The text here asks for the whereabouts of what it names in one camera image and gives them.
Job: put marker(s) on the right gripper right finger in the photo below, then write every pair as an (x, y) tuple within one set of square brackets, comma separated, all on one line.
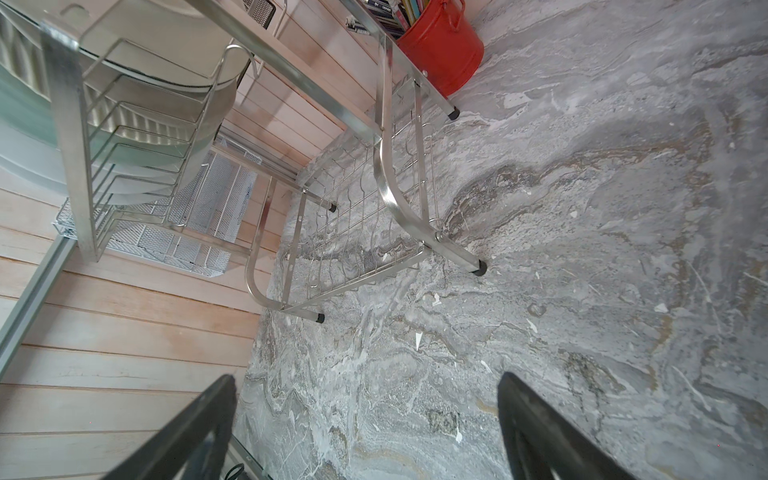
[(541, 444)]

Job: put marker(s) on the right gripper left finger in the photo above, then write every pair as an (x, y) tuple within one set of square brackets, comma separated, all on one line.
[(193, 445)]

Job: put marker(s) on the silver metal dish rack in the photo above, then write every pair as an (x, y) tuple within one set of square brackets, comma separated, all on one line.
[(377, 220)]

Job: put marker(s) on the white wire mesh shelf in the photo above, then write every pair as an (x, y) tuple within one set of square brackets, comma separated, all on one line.
[(172, 204)]

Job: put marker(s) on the colourful chopsticks bundle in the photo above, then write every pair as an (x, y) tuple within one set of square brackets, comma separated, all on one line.
[(395, 17)]

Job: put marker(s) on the grey green large plate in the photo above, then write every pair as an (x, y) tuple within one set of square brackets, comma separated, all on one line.
[(168, 42)]

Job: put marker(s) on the red utensil cup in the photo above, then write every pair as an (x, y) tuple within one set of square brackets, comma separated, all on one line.
[(443, 43)]

